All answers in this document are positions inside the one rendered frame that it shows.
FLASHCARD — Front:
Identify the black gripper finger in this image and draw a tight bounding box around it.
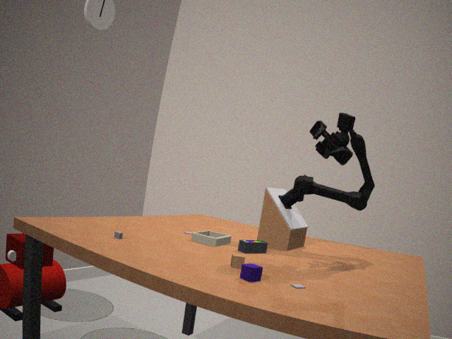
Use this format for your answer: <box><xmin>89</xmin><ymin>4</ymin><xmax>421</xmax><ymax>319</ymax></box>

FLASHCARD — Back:
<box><xmin>329</xmin><ymin>147</ymin><xmax>347</xmax><ymax>162</ymax></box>
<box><xmin>312</xmin><ymin>124</ymin><xmax>326</xmax><ymax>140</ymax></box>

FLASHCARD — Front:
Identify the violet cube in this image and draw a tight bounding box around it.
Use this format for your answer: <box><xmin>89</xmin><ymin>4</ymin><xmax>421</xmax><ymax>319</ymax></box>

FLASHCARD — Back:
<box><xmin>239</xmin><ymin>264</ymin><xmax>263</xmax><ymax>282</ymax></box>

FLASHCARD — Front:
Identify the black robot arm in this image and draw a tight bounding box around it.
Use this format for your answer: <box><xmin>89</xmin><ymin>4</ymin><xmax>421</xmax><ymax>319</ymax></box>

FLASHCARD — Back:
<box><xmin>278</xmin><ymin>112</ymin><xmax>374</xmax><ymax>210</ymax></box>

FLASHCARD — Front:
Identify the white rectangular tray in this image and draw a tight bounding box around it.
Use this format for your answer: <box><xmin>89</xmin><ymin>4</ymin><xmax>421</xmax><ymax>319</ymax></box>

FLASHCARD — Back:
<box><xmin>191</xmin><ymin>230</ymin><xmax>232</xmax><ymax>246</ymax></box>

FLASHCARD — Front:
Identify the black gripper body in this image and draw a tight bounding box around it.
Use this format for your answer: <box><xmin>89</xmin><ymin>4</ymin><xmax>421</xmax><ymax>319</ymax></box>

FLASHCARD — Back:
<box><xmin>310</xmin><ymin>121</ymin><xmax>353</xmax><ymax>165</ymax></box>

